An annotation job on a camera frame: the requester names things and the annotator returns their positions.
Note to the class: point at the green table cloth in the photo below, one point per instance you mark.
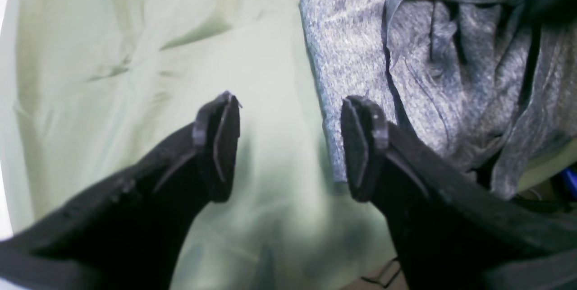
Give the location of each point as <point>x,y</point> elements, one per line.
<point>88,87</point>

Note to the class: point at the grey T-shirt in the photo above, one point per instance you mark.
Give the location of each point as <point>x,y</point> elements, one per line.
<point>491,95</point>

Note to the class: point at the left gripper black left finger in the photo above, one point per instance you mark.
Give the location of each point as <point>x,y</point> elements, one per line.
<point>126,231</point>

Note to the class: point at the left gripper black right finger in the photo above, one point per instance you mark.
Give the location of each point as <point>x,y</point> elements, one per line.
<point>448,232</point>

